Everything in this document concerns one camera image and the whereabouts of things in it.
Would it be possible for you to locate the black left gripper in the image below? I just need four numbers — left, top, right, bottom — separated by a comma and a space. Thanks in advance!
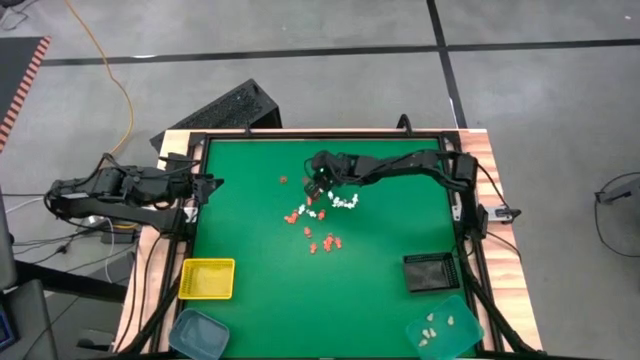
169, 169, 225, 207

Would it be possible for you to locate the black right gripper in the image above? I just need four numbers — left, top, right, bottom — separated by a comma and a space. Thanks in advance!
303, 169, 337, 202

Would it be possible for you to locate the black perforated computer case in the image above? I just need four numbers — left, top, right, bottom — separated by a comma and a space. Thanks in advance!
149, 78, 284, 153

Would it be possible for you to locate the yellow plastic basket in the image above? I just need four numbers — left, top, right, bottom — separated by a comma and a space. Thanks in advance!
177, 257, 237, 301

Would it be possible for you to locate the green table mat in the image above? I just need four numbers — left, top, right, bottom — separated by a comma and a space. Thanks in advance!
185, 135, 480, 357

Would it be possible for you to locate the black plastic basket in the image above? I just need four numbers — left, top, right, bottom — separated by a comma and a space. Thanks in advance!
402, 250, 461, 293

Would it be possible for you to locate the blue plastic bin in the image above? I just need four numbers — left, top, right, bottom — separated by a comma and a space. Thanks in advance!
168, 306, 231, 360

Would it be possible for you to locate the black metal beam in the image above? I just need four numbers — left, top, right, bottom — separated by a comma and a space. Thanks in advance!
14, 259, 129, 305

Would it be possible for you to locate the grey hub box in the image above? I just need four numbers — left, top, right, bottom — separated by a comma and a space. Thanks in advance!
487, 203, 522, 224

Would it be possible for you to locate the black table foot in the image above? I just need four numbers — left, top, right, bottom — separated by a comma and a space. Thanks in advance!
74, 329, 114, 351

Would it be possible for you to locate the teal plastic bin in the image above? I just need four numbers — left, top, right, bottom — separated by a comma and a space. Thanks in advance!
404, 293, 485, 360

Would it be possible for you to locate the grey panel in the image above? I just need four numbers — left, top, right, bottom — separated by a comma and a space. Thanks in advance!
0, 189, 19, 291

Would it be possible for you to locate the hazard striped black mat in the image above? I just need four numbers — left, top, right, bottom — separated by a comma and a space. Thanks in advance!
0, 35, 53, 151

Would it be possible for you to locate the black aluminium table frame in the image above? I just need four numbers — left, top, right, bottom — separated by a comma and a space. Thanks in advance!
149, 128, 501, 359

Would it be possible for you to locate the yellow cable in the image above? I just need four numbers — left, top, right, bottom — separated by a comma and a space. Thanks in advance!
62, 0, 136, 174

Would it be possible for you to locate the black diagonal frame strut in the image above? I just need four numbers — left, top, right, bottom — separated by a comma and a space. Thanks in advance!
119, 272, 184, 355
457, 244, 531, 355

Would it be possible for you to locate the white cable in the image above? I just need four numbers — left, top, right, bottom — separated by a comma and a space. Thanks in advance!
0, 197, 46, 214

